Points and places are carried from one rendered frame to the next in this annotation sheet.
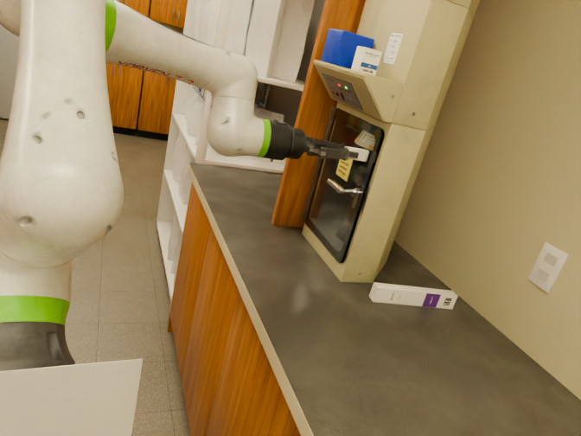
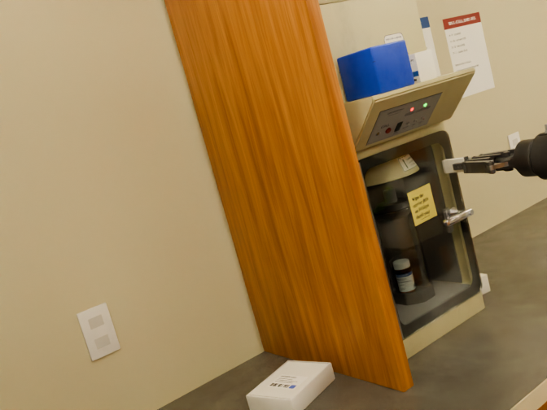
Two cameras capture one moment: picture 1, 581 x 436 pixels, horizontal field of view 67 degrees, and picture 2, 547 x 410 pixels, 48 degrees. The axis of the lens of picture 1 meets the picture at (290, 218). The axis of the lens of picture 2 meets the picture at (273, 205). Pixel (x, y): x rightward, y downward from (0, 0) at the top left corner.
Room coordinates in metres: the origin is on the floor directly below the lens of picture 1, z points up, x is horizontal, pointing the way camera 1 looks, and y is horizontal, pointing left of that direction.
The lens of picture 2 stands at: (1.79, 1.16, 1.54)
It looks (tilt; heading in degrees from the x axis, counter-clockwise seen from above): 8 degrees down; 261
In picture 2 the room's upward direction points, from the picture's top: 15 degrees counter-clockwise
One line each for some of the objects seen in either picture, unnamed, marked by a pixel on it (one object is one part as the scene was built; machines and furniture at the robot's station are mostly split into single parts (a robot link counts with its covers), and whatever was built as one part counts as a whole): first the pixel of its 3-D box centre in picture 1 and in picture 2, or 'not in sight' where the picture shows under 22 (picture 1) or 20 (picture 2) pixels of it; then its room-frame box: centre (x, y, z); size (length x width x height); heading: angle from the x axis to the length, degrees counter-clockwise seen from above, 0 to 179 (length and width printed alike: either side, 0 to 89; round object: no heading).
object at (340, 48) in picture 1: (347, 50); (375, 71); (1.34, -0.03, 1.56); 0.10 x 0.10 x 0.09; 25
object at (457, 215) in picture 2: (341, 187); (452, 217); (1.21, -0.12, 1.20); 0.10 x 0.05 x 0.03; 25
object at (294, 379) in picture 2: not in sight; (291, 386); (1.67, -0.08, 0.96); 0.16 x 0.12 x 0.04; 43
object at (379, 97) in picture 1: (349, 88); (411, 109); (1.27, -0.07, 1.46); 0.32 x 0.12 x 0.10; 25
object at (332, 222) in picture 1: (338, 182); (422, 231); (1.29, -0.11, 1.19); 0.30 x 0.01 x 0.40; 25
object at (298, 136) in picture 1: (303, 144); (520, 159); (1.10, 0.02, 1.31); 0.09 x 0.08 x 0.07; 115
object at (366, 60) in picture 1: (366, 60); (417, 67); (1.23, -0.09, 1.54); 0.05 x 0.05 x 0.06; 22
